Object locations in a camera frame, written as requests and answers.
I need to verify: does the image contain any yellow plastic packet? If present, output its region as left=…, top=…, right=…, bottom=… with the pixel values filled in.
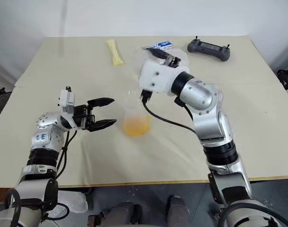
left=106, top=39, right=124, bottom=66

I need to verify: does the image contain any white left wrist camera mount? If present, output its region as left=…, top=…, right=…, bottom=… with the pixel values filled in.
left=58, top=87, right=76, bottom=116

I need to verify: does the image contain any blue and white box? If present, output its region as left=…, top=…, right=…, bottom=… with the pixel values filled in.
left=143, top=40, right=173, bottom=52

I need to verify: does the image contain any small clear plastic cup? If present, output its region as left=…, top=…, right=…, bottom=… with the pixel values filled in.
left=121, top=90, right=152, bottom=137

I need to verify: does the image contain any grey handheld controller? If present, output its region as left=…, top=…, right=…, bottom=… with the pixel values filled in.
left=187, top=35, right=231, bottom=62

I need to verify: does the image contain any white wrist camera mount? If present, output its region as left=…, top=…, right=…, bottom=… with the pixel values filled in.
left=138, top=60, right=180, bottom=96
left=58, top=87, right=76, bottom=116

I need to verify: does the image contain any dark rounded shape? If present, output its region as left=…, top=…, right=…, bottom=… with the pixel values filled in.
left=103, top=201, right=142, bottom=227
left=167, top=195, right=189, bottom=227

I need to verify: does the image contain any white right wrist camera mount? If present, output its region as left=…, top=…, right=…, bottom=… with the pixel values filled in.
left=138, top=60, right=180, bottom=96

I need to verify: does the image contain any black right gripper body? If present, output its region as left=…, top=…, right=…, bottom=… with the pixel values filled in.
left=161, top=54, right=182, bottom=70

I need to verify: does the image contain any black equipment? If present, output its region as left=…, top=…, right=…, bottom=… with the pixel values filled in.
left=277, top=68, right=288, bottom=105

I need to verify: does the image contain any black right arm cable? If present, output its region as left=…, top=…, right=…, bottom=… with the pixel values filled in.
left=141, top=89, right=197, bottom=133

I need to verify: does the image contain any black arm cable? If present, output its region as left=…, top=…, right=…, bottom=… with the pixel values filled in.
left=141, top=89, right=197, bottom=133
left=55, top=129, right=78, bottom=183

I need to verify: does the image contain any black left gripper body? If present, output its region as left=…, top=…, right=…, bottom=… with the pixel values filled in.
left=72, top=103, right=96, bottom=131

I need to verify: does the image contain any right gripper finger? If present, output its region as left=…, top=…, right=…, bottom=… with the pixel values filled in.
left=143, top=48, right=170, bottom=60

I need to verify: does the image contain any clear plastic bag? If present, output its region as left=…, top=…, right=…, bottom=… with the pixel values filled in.
left=56, top=189, right=88, bottom=213

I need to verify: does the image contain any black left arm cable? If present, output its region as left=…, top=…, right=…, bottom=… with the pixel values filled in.
left=55, top=129, right=78, bottom=183

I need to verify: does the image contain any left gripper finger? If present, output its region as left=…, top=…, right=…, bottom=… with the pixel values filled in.
left=88, top=119, right=118, bottom=132
left=87, top=97, right=115, bottom=110

